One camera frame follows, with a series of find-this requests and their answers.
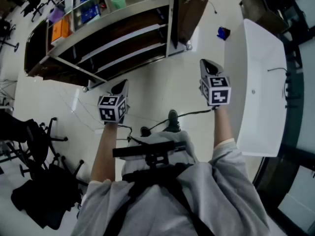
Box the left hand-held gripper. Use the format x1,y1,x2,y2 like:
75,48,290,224
97,79,130,124

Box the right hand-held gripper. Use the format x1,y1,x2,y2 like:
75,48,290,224
198,59,232,107

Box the steel serving cart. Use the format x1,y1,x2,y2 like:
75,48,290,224
24,0,215,93

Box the orange box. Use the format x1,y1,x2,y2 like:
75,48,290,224
51,18,72,44

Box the blue coffee packet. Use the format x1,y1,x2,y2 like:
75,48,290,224
80,3,101,24

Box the green cup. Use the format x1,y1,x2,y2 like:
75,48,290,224
110,0,127,10

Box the person's left forearm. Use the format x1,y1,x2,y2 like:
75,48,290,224
90,121,126,183

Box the person's right forearm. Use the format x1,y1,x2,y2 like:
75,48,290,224
213,106,234,149

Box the white table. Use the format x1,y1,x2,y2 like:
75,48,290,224
224,18,288,158

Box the person's right black shoe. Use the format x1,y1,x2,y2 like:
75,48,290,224
168,109,182,132

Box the small blue object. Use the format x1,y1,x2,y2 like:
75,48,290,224
217,26,231,41

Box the person's grey trousers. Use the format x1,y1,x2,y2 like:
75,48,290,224
120,130,199,181

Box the black bathtub faucet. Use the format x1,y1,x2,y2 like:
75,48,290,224
267,67,302,109

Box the brown cabinet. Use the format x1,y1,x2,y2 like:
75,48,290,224
240,0,291,35

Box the person's grey sweatshirt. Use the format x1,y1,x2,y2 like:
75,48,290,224
71,138,271,236

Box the black pole stand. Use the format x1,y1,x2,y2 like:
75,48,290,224
0,39,20,53

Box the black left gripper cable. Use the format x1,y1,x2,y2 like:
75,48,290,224
115,123,133,142

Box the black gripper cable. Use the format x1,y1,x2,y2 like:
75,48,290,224
115,123,133,142
147,107,220,134

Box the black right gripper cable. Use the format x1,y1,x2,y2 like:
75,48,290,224
147,107,220,134

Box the black chest camera mount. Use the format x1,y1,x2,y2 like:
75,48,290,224
112,140,188,169

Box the black harness straps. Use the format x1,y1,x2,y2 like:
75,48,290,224
103,163,215,236

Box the metal wire frame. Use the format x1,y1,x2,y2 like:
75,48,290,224
0,79,18,108

